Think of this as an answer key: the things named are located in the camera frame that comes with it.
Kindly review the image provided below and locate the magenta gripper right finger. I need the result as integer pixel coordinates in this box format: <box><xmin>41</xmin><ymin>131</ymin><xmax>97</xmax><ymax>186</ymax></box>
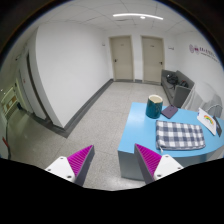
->
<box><xmin>134</xmin><ymin>144</ymin><xmax>183</xmax><ymax>184</ymax></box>

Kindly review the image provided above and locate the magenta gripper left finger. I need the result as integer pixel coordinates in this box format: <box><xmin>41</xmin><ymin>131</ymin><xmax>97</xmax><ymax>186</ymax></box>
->
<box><xmin>46</xmin><ymin>145</ymin><xmax>95</xmax><ymax>186</ymax></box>

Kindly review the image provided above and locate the blue checkered towel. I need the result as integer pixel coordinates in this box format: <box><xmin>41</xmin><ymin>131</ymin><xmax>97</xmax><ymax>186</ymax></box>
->
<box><xmin>156</xmin><ymin>120</ymin><xmax>206</xmax><ymax>151</ymax></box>

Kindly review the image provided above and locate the blue table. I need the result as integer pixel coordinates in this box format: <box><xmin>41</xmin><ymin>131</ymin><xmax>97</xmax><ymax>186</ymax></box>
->
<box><xmin>118</xmin><ymin>102</ymin><xmax>224</xmax><ymax>180</ymax></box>

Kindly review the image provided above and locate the purple notebook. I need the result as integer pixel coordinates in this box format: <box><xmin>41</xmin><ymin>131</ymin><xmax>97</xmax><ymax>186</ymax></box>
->
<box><xmin>161</xmin><ymin>105</ymin><xmax>178</xmax><ymax>119</ymax></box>

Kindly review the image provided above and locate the teal ceramic mug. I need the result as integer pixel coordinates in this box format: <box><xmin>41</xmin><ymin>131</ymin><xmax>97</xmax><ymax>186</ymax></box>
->
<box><xmin>146</xmin><ymin>95</ymin><xmax>163</xmax><ymax>119</ymax></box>

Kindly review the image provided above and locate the white rainbow card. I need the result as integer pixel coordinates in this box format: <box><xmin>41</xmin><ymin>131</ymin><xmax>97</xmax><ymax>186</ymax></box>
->
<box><xmin>197</xmin><ymin>108</ymin><xmax>216</xmax><ymax>135</ymax></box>

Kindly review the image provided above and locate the grey sofa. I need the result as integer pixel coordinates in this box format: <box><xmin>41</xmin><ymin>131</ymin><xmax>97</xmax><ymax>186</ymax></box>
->
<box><xmin>161</xmin><ymin>70</ymin><xmax>195</xmax><ymax>108</ymax></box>

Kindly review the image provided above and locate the black bag on sofa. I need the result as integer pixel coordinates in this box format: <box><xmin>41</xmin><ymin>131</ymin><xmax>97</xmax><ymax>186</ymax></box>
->
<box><xmin>167</xmin><ymin>75</ymin><xmax>178</xmax><ymax>87</ymax></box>

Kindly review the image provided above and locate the right beige door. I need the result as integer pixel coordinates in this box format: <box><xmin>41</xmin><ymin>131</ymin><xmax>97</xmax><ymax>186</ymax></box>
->
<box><xmin>142</xmin><ymin>36</ymin><xmax>164</xmax><ymax>84</ymax></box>

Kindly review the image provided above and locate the beige door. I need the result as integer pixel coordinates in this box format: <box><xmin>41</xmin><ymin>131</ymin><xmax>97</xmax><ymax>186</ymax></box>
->
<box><xmin>110</xmin><ymin>36</ymin><xmax>133</xmax><ymax>81</ymax></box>
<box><xmin>142</xmin><ymin>36</ymin><xmax>164</xmax><ymax>84</ymax></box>

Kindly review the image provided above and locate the left beige door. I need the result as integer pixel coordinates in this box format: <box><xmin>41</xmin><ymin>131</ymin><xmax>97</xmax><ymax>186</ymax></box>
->
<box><xmin>110</xmin><ymin>36</ymin><xmax>133</xmax><ymax>81</ymax></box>

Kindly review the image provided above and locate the ceiling strip light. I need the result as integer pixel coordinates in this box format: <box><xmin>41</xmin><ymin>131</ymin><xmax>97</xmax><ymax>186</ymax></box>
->
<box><xmin>113</xmin><ymin>13</ymin><xmax>164</xmax><ymax>21</ymax></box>

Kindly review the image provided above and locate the purple wall logo sign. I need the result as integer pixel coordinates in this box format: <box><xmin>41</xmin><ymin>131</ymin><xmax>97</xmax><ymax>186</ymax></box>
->
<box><xmin>189</xmin><ymin>44</ymin><xmax>219</xmax><ymax>62</ymax></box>

